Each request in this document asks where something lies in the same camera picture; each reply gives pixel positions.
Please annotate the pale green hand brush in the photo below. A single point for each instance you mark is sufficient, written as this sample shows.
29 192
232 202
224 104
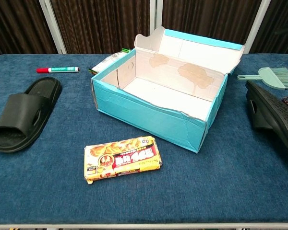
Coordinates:
271 77

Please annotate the red green marker pen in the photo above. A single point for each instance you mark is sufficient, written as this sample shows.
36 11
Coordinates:
60 69

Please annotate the dark brown curtain panel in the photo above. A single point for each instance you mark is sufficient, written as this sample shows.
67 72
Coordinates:
19 26
103 24
206 16
278 26

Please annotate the green white snack bag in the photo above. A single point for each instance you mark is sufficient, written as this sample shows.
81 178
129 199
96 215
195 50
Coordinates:
108 61

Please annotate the light blue shoe box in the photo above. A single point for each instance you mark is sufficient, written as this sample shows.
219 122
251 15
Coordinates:
146 115

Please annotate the white frame post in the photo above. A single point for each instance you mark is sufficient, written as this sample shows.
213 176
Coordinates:
156 14
256 26
52 26

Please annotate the yellow snack pack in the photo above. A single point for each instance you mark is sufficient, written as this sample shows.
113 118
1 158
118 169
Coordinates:
122 160

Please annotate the blue table mat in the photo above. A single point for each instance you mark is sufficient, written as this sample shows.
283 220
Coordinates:
50 187

